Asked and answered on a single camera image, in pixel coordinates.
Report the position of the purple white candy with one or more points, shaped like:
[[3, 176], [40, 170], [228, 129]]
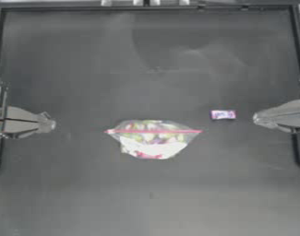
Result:
[[222, 114]]

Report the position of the clear bag with pink zip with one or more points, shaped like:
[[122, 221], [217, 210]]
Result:
[[155, 144]]

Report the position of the black table frame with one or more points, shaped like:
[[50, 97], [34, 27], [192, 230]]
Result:
[[74, 6]]

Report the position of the silver frame bracket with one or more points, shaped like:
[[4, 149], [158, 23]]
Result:
[[184, 2], [154, 2], [137, 2], [106, 2]]

